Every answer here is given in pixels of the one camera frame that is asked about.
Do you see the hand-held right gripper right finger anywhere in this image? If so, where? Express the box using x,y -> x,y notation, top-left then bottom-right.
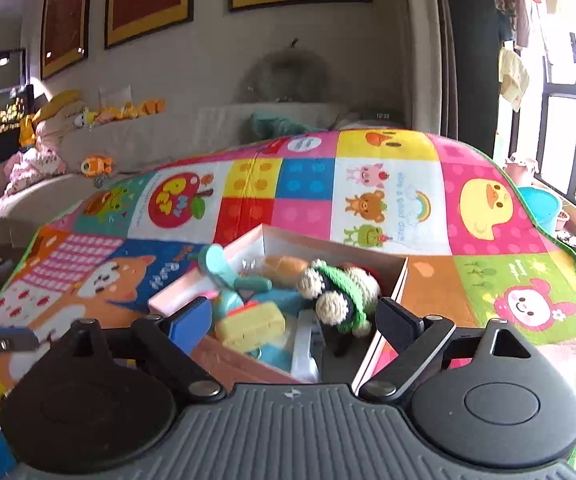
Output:
355,297 -> 534,401

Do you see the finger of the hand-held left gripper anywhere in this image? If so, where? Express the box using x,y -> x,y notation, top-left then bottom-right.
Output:
0,322 -> 41,361

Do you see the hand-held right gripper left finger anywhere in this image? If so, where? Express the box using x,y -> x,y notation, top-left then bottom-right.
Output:
65,297 -> 226,401

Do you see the pink cardboard box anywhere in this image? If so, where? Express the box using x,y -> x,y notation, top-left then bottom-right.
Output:
148,224 -> 410,386

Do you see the yellow block toy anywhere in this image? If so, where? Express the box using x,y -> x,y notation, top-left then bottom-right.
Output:
214,301 -> 287,354

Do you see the teal plastic toy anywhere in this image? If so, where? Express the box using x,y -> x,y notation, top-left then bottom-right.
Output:
188,243 -> 274,294

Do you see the crochet doll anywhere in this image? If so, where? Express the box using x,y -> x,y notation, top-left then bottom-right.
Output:
295,258 -> 382,339

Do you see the small white box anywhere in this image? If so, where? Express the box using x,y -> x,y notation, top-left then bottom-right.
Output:
290,309 -> 325,384

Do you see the bread toy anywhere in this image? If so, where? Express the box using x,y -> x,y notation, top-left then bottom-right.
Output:
240,255 -> 315,281

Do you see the colourful printed play mat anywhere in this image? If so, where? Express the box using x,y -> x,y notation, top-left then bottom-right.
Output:
0,129 -> 576,480

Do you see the pink bunny plush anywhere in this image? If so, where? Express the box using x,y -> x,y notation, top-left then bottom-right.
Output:
4,105 -> 88,197

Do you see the orange fish plush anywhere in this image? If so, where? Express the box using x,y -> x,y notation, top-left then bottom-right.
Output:
80,155 -> 115,179

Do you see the blue plastic basin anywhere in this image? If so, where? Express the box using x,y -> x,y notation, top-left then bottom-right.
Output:
517,185 -> 565,237

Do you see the beige sofa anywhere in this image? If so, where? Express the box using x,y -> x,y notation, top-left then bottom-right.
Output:
0,102 -> 405,251

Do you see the pink bucket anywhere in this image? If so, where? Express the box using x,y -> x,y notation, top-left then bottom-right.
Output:
502,152 -> 540,187

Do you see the small plant bowl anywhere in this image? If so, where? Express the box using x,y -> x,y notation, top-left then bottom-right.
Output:
555,209 -> 576,254

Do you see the green cushion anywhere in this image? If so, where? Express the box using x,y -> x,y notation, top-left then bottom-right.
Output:
250,112 -> 320,142

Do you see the row of yellow plush toys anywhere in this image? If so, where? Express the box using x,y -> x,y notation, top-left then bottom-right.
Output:
75,98 -> 167,127

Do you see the yellow banana plush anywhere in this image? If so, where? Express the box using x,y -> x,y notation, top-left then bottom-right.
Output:
18,89 -> 87,149

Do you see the window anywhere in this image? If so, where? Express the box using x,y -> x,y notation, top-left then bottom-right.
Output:
498,30 -> 576,261

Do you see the grey round cushion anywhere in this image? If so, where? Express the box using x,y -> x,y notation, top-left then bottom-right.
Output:
244,39 -> 335,107

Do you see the grey curtain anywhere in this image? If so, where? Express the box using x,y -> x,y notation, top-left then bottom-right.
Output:
402,0 -> 500,162

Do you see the pale yellow hanging towel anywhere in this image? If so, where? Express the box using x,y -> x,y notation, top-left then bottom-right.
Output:
498,47 -> 532,113

